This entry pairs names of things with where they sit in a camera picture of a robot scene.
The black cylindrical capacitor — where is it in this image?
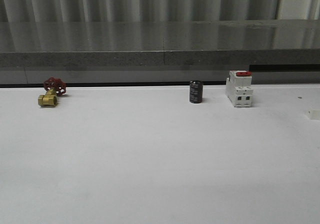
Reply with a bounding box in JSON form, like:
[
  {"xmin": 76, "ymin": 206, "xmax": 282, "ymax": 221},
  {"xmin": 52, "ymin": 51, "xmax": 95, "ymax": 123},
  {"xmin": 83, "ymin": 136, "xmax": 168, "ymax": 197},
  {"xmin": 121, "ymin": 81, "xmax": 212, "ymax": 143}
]
[{"xmin": 189, "ymin": 80, "xmax": 203, "ymax": 104}]

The brass valve red handwheel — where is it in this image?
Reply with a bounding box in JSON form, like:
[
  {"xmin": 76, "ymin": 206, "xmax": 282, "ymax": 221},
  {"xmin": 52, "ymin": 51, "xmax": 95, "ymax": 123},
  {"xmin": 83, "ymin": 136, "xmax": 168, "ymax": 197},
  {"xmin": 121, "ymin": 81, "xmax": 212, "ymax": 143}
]
[{"xmin": 38, "ymin": 77, "xmax": 67, "ymax": 107}]

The grey stone counter ledge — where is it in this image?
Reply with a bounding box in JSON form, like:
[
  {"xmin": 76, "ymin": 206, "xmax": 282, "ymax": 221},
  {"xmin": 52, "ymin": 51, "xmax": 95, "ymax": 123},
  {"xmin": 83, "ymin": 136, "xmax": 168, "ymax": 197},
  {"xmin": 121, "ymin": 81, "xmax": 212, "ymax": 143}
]
[{"xmin": 0, "ymin": 20, "xmax": 320, "ymax": 72}]

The white circuit breaker red switch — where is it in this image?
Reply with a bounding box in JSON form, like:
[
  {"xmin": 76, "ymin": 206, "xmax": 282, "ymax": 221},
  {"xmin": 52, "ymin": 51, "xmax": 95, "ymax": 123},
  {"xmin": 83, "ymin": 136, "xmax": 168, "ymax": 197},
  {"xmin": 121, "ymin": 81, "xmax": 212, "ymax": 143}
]
[{"xmin": 225, "ymin": 70, "xmax": 253, "ymax": 108}]

